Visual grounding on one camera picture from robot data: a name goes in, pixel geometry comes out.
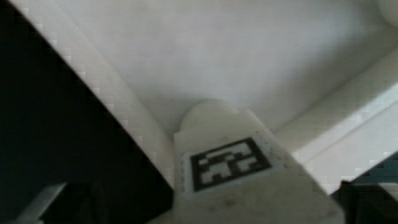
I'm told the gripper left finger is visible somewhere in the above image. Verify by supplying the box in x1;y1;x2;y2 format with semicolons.
16;182;107;224

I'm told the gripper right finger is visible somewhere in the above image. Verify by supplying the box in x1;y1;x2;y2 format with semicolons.
333;181;398;224

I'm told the white square table top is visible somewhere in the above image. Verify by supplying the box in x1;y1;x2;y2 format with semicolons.
7;0;398;194

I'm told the white U-shaped fence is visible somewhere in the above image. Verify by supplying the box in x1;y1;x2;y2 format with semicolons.
304;102;398;193

